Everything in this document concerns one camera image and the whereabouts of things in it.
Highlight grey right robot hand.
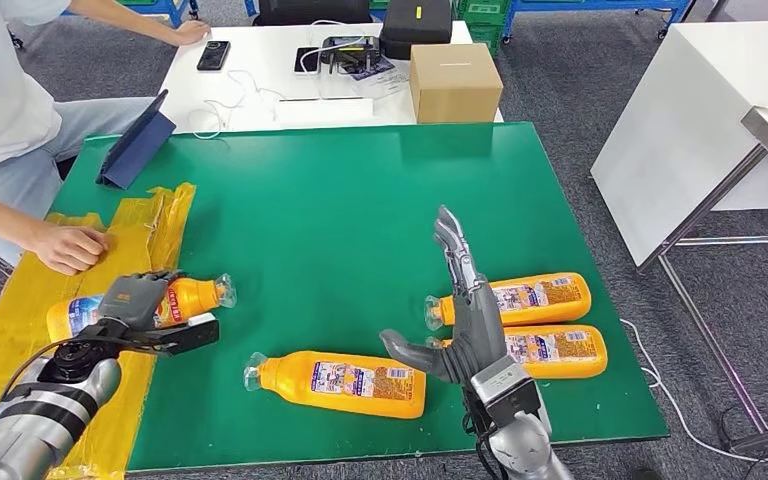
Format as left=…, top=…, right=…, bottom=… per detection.
left=379, top=205, right=511, bottom=387

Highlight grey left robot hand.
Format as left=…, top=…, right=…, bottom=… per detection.
left=95, top=270, right=183, bottom=333

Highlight orange detergent bottle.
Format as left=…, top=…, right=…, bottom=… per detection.
left=46, top=273, right=238, bottom=344
left=426, top=324, right=609, bottom=381
left=423, top=272, right=593, bottom=333
left=243, top=351, right=428, bottom=421

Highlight black phone with white cable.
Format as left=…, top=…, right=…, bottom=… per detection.
left=293, top=46, right=322, bottom=75

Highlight person's right hand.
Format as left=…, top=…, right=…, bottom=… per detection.
left=29, top=225, right=110, bottom=277

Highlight person's hand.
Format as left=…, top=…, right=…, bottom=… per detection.
left=171, top=19, right=213, bottom=48
left=29, top=225, right=110, bottom=277

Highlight yellow taped cardboard sheet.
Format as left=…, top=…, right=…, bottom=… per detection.
left=0, top=182, right=198, bottom=480

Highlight tablet in blue case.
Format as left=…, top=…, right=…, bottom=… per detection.
left=95, top=89, right=178, bottom=191

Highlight green table mat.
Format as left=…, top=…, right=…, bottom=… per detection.
left=46, top=121, right=671, bottom=473

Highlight brown cardboard box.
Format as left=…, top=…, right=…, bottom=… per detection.
left=409, top=42, right=505, bottom=125

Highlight flat white box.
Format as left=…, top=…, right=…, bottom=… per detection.
left=272, top=97, right=376, bottom=130

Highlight white side table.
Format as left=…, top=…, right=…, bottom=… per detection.
left=589, top=19, right=768, bottom=268

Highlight person's left hand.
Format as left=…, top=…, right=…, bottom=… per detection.
left=171, top=19, right=213, bottom=48

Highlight printed blue leaflet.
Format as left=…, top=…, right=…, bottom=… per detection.
left=347, top=56, right=397, bottom=82

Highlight white desk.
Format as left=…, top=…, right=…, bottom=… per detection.
left=157, top=19, right=505, bottom=137

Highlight green plastic crate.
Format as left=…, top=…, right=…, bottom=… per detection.
left=455, top=0, right=511, bottom=58

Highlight black hard case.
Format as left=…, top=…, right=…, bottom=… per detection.
left=379, top=0, right=454, bottom=61

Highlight black handheld device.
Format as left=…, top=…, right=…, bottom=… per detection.
left=320, top=35, right=383, bottom=74

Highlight white floor cable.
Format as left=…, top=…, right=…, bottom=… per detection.
left=621, top=317, right=768, bottom=463

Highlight thin white looped cable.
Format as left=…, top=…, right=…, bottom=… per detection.
left=188, top=69, right=286, bottom=140

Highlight black phone with round camera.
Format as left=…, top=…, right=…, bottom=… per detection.
left=196, top=40, right=232, bottom=72

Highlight black floor cable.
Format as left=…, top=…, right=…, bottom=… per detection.
left=718, top=397, right=768, bottom=460

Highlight metal table frame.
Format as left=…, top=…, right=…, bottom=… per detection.
left=636, top=145, right=768, bottom=453

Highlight blue metal cart frame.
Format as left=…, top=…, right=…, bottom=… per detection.
left=115, top=0, right=200, bottom=28
left=506, top=0, right=693, bottom=41

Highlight white phone charging cable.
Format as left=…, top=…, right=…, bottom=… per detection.
left=299, top=19, right=367, bottom=73

